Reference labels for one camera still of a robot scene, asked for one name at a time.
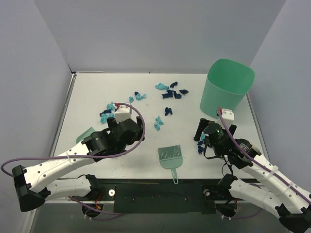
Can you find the dark blue scrap top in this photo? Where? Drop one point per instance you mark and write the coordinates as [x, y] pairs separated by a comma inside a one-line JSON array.
[[173, 84]]

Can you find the dark blue scrap centre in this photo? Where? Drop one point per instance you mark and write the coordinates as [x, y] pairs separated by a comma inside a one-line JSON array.
[[168, 111]]

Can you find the light blue scrap top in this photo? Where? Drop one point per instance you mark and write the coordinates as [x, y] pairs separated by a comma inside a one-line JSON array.
[[162, 86]]

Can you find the green dustpan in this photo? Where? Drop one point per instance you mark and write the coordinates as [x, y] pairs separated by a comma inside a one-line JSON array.
[[85, 134]]

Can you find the dark blue scrap cluster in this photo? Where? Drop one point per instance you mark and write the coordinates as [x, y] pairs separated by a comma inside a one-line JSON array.
[[170, 94]]

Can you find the left mixed scrap pile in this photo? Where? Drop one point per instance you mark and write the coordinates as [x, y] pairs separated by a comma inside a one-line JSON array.
[[107, 113]]

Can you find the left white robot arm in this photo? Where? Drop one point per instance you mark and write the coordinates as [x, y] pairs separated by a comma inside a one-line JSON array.
[[37, 184]]

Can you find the light blue scrap centre-left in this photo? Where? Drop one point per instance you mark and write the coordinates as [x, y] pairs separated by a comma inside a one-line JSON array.
[[137, 96]]

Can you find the green hand brush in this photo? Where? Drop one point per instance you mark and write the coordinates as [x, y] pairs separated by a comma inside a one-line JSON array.
[[171, 158]]

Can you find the right mixed scrap pile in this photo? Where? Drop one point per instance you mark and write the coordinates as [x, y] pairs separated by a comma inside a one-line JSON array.
[[201, 143]]

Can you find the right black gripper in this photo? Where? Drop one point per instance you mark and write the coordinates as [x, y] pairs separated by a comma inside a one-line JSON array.
[[201, 127]]

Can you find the dark blue scrap right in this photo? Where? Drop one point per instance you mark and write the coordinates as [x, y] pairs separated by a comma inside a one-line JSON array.
[[183, 91]]

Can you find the green plastic waste bin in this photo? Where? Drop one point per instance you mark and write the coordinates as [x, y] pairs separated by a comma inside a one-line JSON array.
[[226, 84]]

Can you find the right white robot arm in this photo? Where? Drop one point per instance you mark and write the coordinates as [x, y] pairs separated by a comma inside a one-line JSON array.
[[281, 197]]

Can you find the light blue scrap lower middle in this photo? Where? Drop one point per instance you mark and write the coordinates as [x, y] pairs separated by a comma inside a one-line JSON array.
[[157, 126]]

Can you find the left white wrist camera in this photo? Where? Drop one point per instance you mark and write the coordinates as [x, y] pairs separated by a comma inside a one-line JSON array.
[[122, 113]]

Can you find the black mounting base plate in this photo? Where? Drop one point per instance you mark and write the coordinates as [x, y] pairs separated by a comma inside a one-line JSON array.
[[161, 196]]

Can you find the mixed scrap pile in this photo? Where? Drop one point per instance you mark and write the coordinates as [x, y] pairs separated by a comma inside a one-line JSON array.
[[201, 143], [107, 113]]

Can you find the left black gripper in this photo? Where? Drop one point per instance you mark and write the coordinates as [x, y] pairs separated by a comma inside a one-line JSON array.
[[140, 124]]

